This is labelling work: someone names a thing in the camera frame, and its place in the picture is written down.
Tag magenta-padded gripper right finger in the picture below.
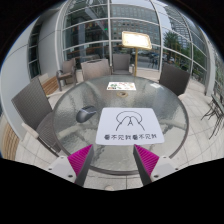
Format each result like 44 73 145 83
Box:
132 143 180 187

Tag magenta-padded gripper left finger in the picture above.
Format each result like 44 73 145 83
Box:
46 143 95 188

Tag black computer mouse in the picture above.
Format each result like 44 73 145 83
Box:
75 105 98 124

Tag white printed mouse pad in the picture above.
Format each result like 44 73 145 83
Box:
95 107 165 146

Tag grey wicker chair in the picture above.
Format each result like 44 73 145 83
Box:
110 53 135 76
80 58 112 82
158 63 191 98
10 76 63 156

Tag colourful printed menu card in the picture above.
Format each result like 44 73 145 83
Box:
106 81 137 91

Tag green metal folding table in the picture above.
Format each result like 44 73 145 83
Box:
200 93 224 140

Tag grey wicker armchair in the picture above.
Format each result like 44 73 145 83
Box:
55 58 78 92

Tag gold framed menu stand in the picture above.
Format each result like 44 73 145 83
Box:
121 31 153 78

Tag brass table centre ring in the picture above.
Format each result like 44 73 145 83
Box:
116 90 129 98

